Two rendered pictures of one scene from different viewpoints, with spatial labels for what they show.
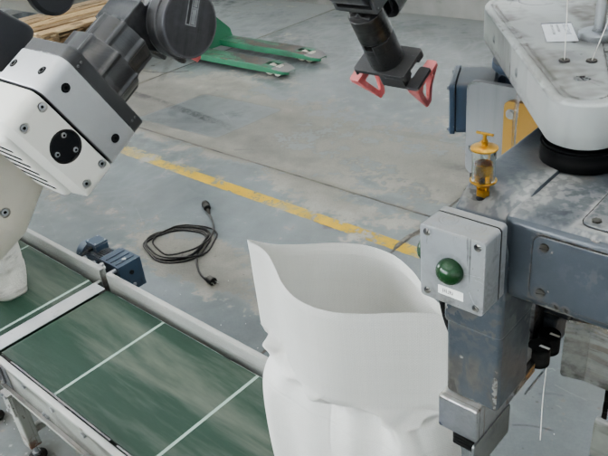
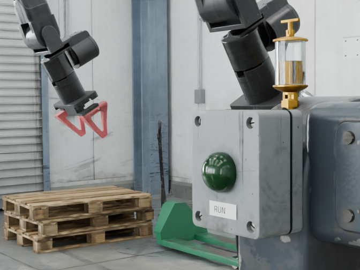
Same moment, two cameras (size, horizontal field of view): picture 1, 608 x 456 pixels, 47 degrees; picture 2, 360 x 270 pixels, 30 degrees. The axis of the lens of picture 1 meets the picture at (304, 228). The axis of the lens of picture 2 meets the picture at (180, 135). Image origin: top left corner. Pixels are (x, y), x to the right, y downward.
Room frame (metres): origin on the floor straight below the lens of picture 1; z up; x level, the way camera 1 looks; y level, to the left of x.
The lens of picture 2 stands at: (0.10, -0.18, 1.34)
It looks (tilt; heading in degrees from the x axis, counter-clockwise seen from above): 3 degrees down; 8
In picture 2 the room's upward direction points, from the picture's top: 1 degrees counter-clockwise
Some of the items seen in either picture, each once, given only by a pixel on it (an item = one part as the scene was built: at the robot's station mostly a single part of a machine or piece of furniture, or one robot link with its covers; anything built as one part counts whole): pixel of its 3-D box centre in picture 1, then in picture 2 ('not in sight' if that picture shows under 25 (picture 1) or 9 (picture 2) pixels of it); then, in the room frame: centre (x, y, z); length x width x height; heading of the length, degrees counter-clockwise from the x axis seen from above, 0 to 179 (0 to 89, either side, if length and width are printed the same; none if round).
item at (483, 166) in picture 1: (483, 164); (290, 63); (0.66, -0.19, 1.37); 0.03 x 0.02 x 0.03; 45
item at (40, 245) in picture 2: not in sight; (77, 230); (6.39, 1.72, 0.07); 1.20 x 0.82 x 0.14; 133
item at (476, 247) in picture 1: (462, 260); (245, 169); (0.60, -0.16, 1.28); 0.08 x 0.05 x 0.09; 45
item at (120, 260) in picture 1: (103, 262); not in sight; (2.22, 0.75, 0.35); 0.30 x 0.15 x 0.15; 45
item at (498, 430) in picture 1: (475, 431); not in sight; (0.65, -0.19, 0.98); 0.09 x 0.05 x 0.05; 135
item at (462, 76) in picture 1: (472, 106); not in sight; (1.12, -0.31, 1.25); 0.10 x 0.08 x 0.12; 160
